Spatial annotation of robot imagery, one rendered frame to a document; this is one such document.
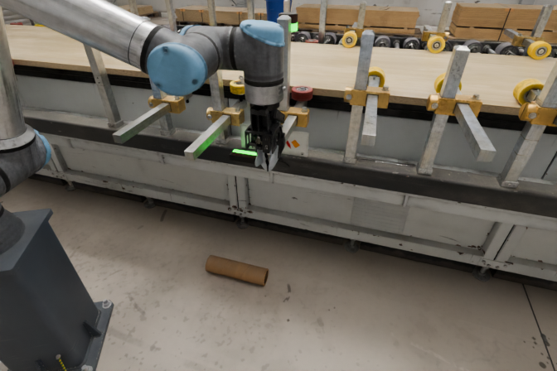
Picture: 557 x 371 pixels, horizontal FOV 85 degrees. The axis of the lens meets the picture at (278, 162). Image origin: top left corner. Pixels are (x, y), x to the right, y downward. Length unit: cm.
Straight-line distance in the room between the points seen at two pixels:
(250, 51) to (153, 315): 125
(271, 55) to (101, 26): 30
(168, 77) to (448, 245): 148
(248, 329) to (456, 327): 88
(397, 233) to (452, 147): 54
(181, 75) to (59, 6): 22
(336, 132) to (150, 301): 113
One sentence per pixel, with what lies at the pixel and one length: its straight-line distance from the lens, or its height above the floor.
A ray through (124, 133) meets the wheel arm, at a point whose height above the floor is 85.
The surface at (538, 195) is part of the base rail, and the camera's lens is 124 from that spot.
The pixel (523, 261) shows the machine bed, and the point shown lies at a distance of 183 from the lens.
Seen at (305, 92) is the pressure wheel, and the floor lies 91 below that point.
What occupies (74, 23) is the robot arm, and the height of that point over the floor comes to 121.
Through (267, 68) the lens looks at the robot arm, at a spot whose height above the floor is 111.
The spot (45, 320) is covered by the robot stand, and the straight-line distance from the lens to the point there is 134.
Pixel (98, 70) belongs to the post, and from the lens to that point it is 143.
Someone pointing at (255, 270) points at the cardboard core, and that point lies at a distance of 154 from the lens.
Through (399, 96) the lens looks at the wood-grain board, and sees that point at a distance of 120.
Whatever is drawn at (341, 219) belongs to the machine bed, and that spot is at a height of 19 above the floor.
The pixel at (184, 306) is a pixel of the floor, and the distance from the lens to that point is 158.
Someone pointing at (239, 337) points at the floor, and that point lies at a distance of 147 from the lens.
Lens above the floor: 130
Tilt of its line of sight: 33 degrees down
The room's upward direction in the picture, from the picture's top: straight up
